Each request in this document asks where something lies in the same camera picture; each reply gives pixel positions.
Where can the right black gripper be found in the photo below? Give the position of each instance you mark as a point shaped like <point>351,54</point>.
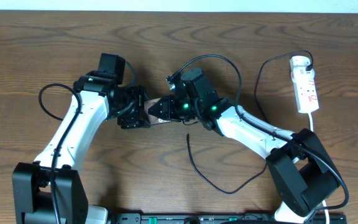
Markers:
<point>167,102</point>

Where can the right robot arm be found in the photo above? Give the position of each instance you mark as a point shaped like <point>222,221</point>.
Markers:
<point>302,171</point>

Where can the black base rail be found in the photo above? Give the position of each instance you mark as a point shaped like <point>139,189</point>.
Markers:
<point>136,218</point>

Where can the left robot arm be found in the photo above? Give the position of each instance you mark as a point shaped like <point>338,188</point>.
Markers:
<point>49,190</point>

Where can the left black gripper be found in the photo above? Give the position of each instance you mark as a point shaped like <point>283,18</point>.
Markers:
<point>135,107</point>

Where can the white power strip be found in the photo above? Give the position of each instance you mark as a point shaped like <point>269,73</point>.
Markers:
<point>304,86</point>

